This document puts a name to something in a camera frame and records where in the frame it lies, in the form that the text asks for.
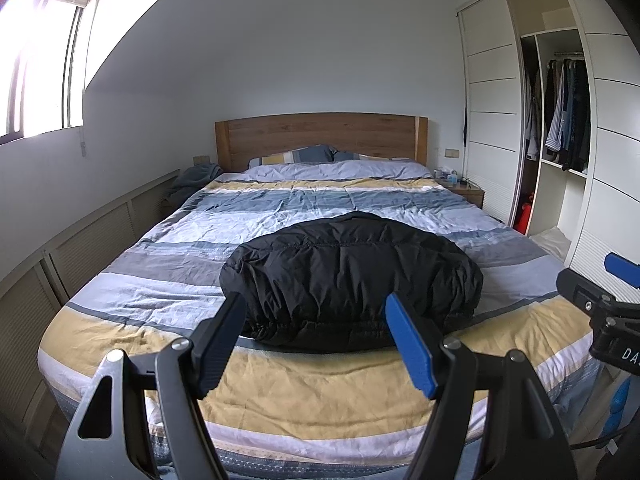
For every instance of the white folded cloth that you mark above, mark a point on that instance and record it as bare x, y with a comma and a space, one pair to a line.
550, 242

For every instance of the red item in wardrobe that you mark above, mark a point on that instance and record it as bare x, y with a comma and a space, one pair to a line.
523, 217

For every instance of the white wardrobe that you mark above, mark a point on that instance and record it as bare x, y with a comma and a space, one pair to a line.
492, 150

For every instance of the wooden nightstand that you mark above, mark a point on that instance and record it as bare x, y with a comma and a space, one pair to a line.
465, 195

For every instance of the beige wall switch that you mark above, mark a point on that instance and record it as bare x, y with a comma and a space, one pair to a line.
451, 153

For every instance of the person's right hand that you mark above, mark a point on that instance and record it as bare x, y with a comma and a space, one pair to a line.
616, 410

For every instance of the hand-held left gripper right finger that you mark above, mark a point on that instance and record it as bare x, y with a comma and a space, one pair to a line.
410, 345

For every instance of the wooden bed headboard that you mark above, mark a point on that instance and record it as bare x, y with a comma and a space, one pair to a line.
320, 132

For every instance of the bed with striped duvet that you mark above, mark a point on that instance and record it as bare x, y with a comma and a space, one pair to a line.
175, 270

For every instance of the beige louvred wall cabinet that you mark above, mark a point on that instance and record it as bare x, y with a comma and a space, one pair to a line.
75, 255

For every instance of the hanging dark clothes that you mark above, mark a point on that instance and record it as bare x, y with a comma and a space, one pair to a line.
567, 115

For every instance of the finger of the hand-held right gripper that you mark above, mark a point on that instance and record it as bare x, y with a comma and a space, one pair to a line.
625, 271
580, 292

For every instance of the hanging light clothes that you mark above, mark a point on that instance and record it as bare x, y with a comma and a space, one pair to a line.
533, 120

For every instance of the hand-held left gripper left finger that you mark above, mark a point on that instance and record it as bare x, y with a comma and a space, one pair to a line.
220, 345

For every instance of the window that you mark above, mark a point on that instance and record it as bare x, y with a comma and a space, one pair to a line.
45, 60

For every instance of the grey-blue crumpled blanket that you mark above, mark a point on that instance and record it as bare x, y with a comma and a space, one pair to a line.
195, 182

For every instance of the black puffer jacket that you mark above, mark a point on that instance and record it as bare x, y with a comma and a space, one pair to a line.
350, 275

